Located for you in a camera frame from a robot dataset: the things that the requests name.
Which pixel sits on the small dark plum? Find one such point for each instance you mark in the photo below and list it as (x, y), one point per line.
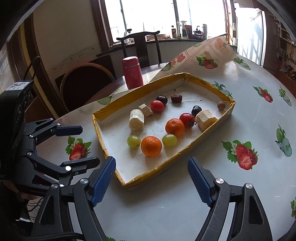
(162, 99)

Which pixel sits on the spray bottle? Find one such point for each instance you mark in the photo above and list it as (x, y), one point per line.
(184, 31)

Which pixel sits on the wicker round chair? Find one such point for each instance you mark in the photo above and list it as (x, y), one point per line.
(83, 82)

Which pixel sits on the white cylinder bottle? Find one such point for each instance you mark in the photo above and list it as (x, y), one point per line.
(204, 31)

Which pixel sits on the yellow-rimmed white tray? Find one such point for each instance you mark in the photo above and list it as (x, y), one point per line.
(111, 125)

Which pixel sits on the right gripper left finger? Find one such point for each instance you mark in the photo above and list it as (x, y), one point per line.
(67, 213)

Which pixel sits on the dried red jujube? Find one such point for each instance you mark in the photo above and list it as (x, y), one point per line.
(176, 98)

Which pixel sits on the red cherry tomato with stem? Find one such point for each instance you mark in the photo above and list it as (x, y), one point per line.
(188, 120)

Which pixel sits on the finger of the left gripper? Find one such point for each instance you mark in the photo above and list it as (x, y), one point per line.
(39, 131)
(45, 171)

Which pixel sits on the black kettle on sill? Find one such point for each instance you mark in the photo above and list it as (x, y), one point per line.
(198, 34)

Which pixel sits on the orange mandarin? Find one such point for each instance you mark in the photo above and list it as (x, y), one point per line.
(151, 146)
(175, 126)

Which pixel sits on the red thermos bottle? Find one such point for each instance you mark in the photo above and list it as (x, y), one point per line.
(132, 72)

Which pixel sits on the dark wooden chair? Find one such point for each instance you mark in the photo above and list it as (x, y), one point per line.
(140, 45)

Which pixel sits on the pale green grape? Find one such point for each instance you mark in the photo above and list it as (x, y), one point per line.
(169, 140)

